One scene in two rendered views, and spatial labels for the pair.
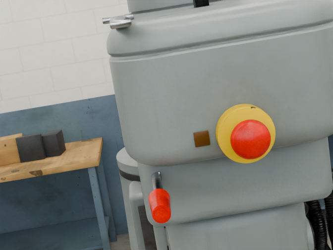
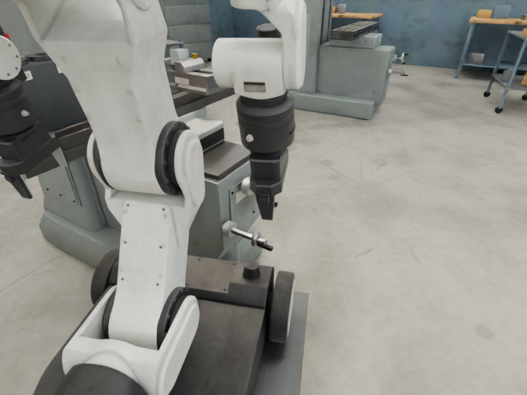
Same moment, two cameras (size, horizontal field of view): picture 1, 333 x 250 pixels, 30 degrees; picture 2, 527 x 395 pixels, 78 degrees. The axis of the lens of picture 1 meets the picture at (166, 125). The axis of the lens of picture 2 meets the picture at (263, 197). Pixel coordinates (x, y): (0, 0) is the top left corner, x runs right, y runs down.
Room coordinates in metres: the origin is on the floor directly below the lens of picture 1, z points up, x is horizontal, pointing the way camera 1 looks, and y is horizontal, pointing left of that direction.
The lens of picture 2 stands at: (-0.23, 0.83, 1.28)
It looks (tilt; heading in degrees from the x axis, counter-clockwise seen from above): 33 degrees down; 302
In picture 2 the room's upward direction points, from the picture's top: straight up
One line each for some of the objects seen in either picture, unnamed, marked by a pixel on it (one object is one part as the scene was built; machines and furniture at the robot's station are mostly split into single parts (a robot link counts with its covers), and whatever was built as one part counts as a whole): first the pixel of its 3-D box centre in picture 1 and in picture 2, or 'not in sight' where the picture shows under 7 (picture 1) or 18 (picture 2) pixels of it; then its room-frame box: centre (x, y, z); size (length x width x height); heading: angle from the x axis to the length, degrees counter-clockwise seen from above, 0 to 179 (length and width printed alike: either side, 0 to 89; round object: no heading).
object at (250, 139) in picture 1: (249, 138); not in sight; (0.61, -0.08, 1.76); 0.04 x 0.03 x 0.04; 91
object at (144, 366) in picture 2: not in sight; (139, 335); (0.21, 0.61, 0.68); 0.21 x 0.20 x 0.13; 111
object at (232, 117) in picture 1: (245, 133); not in sight; (0.63, -0.08, 1.76); 0.06 x 0.02 x 0.06; 91
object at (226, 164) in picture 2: not in sight; (176, 198); (0.83, -0.07, 0.42); 0.80 x 0.30 x 0.60; 1
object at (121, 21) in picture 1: (119, 20); not in sight; (0.70, 0.03, 1.89); 0.24 x 0.04 x 0.01; 3
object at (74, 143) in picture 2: not in sight; (158, 103); (0.86, -0.09, 0.88); 1.24 x 0.23 x 0.08; 91
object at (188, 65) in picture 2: not in sight; (190, 64); (0.81, -0.25, 1.01); 0.12 x 0.06 x 0.04; 89
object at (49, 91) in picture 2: not in sight; (38, 92); (0.86, 0.35, 1.02); 0.22 x 0.12 x 0.20; 98
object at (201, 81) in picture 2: not in sight; (187, 72); (0.83, -0.25, 0.98); 0.35 x 0.15 x 0.11; 179
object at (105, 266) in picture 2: not in sight; (118, 280); (0.55, 0.45, 0.50); 0.20 x 0.05 x 0.20; 111
